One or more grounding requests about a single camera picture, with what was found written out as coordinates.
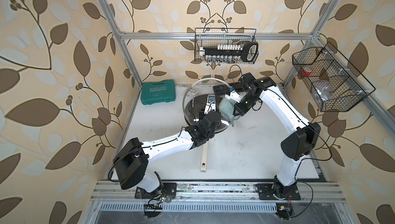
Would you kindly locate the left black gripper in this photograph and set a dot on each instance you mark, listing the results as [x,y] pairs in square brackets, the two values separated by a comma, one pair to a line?
[218,116]

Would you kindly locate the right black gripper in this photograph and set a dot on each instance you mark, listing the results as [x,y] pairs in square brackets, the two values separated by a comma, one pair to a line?
[241,111]

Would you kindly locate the green fluffy cloth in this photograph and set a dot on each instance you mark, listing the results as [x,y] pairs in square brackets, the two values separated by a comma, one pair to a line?
[226,109]

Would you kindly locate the glass pot lid cream handle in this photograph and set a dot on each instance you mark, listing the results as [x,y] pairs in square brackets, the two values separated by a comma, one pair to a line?
[208,86]

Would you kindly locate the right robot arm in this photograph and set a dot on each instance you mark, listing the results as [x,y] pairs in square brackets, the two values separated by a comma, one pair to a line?
[303,135]

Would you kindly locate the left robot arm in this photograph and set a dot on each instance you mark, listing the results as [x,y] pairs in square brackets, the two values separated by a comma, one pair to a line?
[131,163]

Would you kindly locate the black socket holder tool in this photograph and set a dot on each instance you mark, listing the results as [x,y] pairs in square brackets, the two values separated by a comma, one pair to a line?
[246,52]

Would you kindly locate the green tool case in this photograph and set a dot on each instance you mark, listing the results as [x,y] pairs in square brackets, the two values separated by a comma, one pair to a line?
[158,92]

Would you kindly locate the clear plastic bag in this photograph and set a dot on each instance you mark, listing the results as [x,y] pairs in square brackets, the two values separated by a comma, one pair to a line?
[323,89]

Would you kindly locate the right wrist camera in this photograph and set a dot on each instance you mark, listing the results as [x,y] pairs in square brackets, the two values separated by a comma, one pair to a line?
[233,95]

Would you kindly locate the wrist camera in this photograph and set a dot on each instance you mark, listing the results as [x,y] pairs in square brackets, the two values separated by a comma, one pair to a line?
[210,104]
[233,95]

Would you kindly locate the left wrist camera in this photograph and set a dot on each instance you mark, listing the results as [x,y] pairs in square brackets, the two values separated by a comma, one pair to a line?
[210,104]

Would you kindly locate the frying pan cream handle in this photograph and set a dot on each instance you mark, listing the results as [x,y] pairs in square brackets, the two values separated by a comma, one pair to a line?
[203,150]

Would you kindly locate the back wire basket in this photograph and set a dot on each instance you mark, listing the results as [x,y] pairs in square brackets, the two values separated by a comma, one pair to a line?
[211,37]

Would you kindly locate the wire basket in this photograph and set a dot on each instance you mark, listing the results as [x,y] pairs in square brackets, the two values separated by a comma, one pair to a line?
[211,37]
[349,85]

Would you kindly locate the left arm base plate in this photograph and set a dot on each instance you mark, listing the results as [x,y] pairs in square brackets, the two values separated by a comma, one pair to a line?
[167,191]

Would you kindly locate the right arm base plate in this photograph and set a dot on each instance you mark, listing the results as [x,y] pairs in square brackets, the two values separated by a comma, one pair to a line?
[277,191]

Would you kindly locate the right wire basket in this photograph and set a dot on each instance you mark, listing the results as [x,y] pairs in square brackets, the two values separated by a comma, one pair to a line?
[349,85]

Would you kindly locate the aluminium front rail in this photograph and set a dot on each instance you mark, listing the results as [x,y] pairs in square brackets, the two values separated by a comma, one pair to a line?
[221,191]

